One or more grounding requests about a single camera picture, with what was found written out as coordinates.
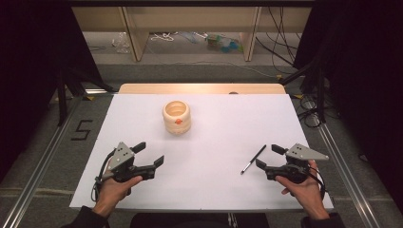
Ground dark curtain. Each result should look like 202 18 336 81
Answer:
292 0 403 208
0 0 106 183

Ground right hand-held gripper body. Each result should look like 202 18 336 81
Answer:
264 142 330 185

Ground cream ribbed pen holder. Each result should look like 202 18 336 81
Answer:
162 100 193 136

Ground black pen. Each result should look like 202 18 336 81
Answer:
240 143 268 176

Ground clear plastic bag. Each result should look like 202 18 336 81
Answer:
110 30 132 54

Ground colourful plastic bag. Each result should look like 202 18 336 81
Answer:
204 32 244 54

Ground hanging black cables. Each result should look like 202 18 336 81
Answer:
255 6 302 76

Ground white table sheet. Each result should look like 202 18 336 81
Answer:
68 93 335 212

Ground right hand-held gripper cable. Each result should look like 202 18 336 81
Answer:
307 164 327 201

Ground wooden table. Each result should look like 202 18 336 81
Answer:
117 83 287 95

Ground wooden shelf unit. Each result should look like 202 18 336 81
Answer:
71 6 314 63

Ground person's left hand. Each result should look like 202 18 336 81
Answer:
92 175 144 219

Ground hand-held gripper cable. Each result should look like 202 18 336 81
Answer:
90 149 116 202
307 164 327 201

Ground white cord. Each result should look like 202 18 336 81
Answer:
149 30 179 43

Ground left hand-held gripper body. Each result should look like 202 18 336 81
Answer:
101 142 157 183

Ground person's right hand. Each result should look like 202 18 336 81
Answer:
274 159 331 221

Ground left hand-held gripper cable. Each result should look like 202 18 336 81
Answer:
90 149 116 202

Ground coiled black floor cable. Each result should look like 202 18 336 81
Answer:
297 99 323 129

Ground black tripod stand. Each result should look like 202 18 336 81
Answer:
278 59 328 124
55 66 116 128

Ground metal floor rail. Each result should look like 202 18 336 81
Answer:
1 95 85 228
312 118 382 228

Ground person's dark lap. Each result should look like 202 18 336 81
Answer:
129 212 271 228

